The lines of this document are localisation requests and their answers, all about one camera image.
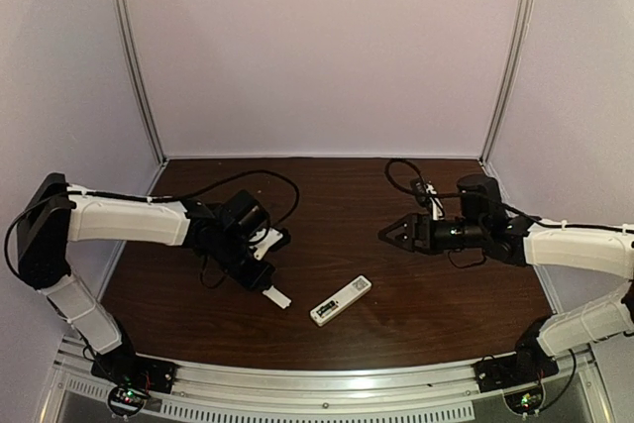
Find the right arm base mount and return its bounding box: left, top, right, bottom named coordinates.
left=473, top=339, right=559, bottom=393

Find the white battery cover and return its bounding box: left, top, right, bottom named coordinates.
left=263, top=285, right=291, bottom=309

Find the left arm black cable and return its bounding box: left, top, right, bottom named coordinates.
left=3, top=170, right=301, bottom=285

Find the right circuit board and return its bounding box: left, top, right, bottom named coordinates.
left=502, top=384, right=545, bottom=417

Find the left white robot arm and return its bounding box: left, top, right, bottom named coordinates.
left=7, top=173, right=291, bottom=359

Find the front aluminium rail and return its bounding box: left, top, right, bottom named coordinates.
left=52, top=338, right=600, bottom=422

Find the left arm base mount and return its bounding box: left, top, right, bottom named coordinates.
left=90, top=342, right=176, bottom=394

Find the left aluminium frame post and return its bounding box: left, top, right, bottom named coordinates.
left=113, top=0, right=167, bottom=165

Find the aluminium frame post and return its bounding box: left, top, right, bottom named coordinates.
left=479, top=0, right=535, bottom=166
left=113, top=0, right=167, bottom=165

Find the circuit board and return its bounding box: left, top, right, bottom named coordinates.
left=106, top=385, right=150, bottom=417
left=502, top=384, right=545, bottom=417

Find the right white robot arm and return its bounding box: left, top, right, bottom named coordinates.
left=377, top=174, right=633, bottom=359

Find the right aluminium frame post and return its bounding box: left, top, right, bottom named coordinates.
left=479, top=0, right=535, bottom=166

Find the white remote control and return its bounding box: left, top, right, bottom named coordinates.
left=309, top=275, right=372, bottom=327

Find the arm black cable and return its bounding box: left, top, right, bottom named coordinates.
left=3, top=170, right=301, bottom=285
left=385, top=158, right=634, bottom=234

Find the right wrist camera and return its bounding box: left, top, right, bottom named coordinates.
left=410, top=178, right=445, bottom=220

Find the left circuit board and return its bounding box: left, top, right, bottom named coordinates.
left=106, top=385, right=150, bottom=417

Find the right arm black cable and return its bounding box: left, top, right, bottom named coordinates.
left=385, top=158, right=634, bottom=234

